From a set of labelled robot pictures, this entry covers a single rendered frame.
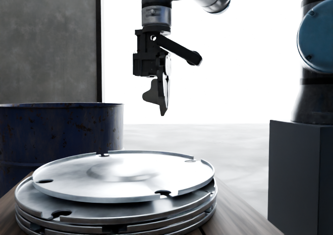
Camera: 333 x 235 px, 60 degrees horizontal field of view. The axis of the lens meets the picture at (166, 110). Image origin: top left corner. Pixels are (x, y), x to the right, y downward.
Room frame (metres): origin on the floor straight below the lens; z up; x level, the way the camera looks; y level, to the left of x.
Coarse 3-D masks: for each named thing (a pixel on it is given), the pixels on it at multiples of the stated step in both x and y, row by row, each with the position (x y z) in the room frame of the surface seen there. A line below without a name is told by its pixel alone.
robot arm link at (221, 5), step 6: (216, 0) 0.72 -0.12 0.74; (222, 0) 0.75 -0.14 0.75; (228, 0) 0.77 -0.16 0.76; (204, 6) 0.74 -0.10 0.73; (210, 6) 0.74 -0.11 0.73; (216, 6) 0.75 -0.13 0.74; (222, 6) 0.77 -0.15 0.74; (228, 6) 0.80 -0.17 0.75; (210, 12) 0.79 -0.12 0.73; (216, 12) 0.79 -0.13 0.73; (222, 12) 0.80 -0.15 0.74
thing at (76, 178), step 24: (48, 168) 0.49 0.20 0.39; (72, 168) 0.49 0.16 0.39; (96, 168) 0.47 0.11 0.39; (120, 168) 0.47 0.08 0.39; (144, 168) 0.47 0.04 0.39; (168, 168) 0.49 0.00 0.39; (192, 168) 0.49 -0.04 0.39; (48, 192) 0.36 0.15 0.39; (72, 192) 0.37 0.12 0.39; (96, 192) 0.37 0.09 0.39; (120, 192) 0.37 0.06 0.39; (144, 192) 0.37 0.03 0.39
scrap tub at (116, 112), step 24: (0, 120) 0.80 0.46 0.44; (24, 120) 0.77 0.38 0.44; (48, 120) 0.77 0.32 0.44; (72, 120) 0.79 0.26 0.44; (96, 120) 0.83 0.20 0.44; (120, 120) 0.94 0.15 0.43; (0, 144) 0.80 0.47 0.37; (24, 144) 0.77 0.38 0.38; (48, 144) 0.77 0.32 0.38; (72, 144) 0.79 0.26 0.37; (96, 144) 0.83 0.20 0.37; (120, 144) 0.95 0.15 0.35; (0, 168) 0.81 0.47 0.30; (24, 168) 0.77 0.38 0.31; (0, 192) 0.82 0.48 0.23
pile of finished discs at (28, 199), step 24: (24, 192) 0.39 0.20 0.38; (168, 192) 0.39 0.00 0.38; (192, 192) 0.39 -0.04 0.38; (216, 192) 0.40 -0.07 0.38; (24, 216) 0.33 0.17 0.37; (48, 216) 0.31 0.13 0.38; (72, 216) 0.31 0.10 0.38; (96, 216) 0.31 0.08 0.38; (120, 216) 0.31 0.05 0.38; (144, 216) 0.30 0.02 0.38; (168, 216) 0.31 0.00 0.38; (192, 216) 0.33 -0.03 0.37
